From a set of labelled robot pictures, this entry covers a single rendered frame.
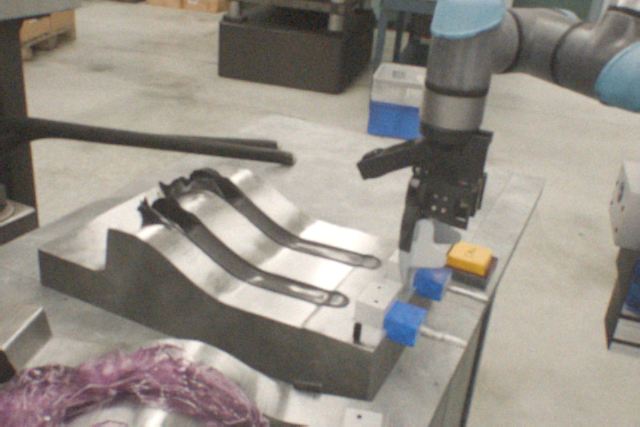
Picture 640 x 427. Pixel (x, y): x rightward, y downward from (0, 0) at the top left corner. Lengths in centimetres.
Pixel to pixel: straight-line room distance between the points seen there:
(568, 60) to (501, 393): 154
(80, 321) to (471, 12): 63
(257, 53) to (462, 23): 417
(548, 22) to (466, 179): 20
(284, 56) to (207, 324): 404
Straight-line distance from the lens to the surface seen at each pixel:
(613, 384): 238
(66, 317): 97
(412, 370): 89
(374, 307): 79
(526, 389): 223
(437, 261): 84
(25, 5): 142
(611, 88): 73
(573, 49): 76
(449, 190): 80
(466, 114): 77
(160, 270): 87
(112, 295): 95
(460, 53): 75
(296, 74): 482
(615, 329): 115
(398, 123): 403
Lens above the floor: 135
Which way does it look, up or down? 24 degrees down
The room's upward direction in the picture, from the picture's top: 6 degrees clockwise
